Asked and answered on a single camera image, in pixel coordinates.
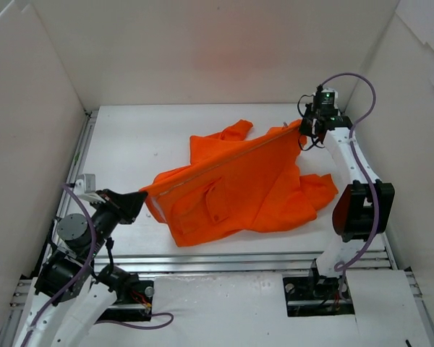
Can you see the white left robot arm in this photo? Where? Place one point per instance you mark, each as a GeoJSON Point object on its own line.
{"type": "Point", "coordinates": [69, 296]}

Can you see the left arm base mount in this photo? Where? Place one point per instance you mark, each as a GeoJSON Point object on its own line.
{"type": "Point", "coordinates": [134, 296]}

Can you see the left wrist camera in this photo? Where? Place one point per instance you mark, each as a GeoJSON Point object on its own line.
{"type": "Point", "coordinates": [84, 188]}

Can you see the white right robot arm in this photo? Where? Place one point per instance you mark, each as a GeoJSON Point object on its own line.
{"type": "Point", "coordinates": [363, 209]}

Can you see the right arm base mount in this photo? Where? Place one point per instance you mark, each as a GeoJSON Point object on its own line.
{"type": "Point", "coordinates": [312, 295]}

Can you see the aluminium table frame rail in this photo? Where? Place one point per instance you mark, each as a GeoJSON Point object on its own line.
{"type": "Point", "coordinates": [127, 146]}

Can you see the orange jacket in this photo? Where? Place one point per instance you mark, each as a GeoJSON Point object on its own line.
{"type": "Point", "coordinates": [233, 184]}

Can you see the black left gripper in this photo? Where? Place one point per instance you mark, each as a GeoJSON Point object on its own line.
{"type": "Point", "coordinates": [121, 207]}

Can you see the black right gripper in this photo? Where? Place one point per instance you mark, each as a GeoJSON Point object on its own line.
{"type": "Point", "coordinates": [312, 126]}

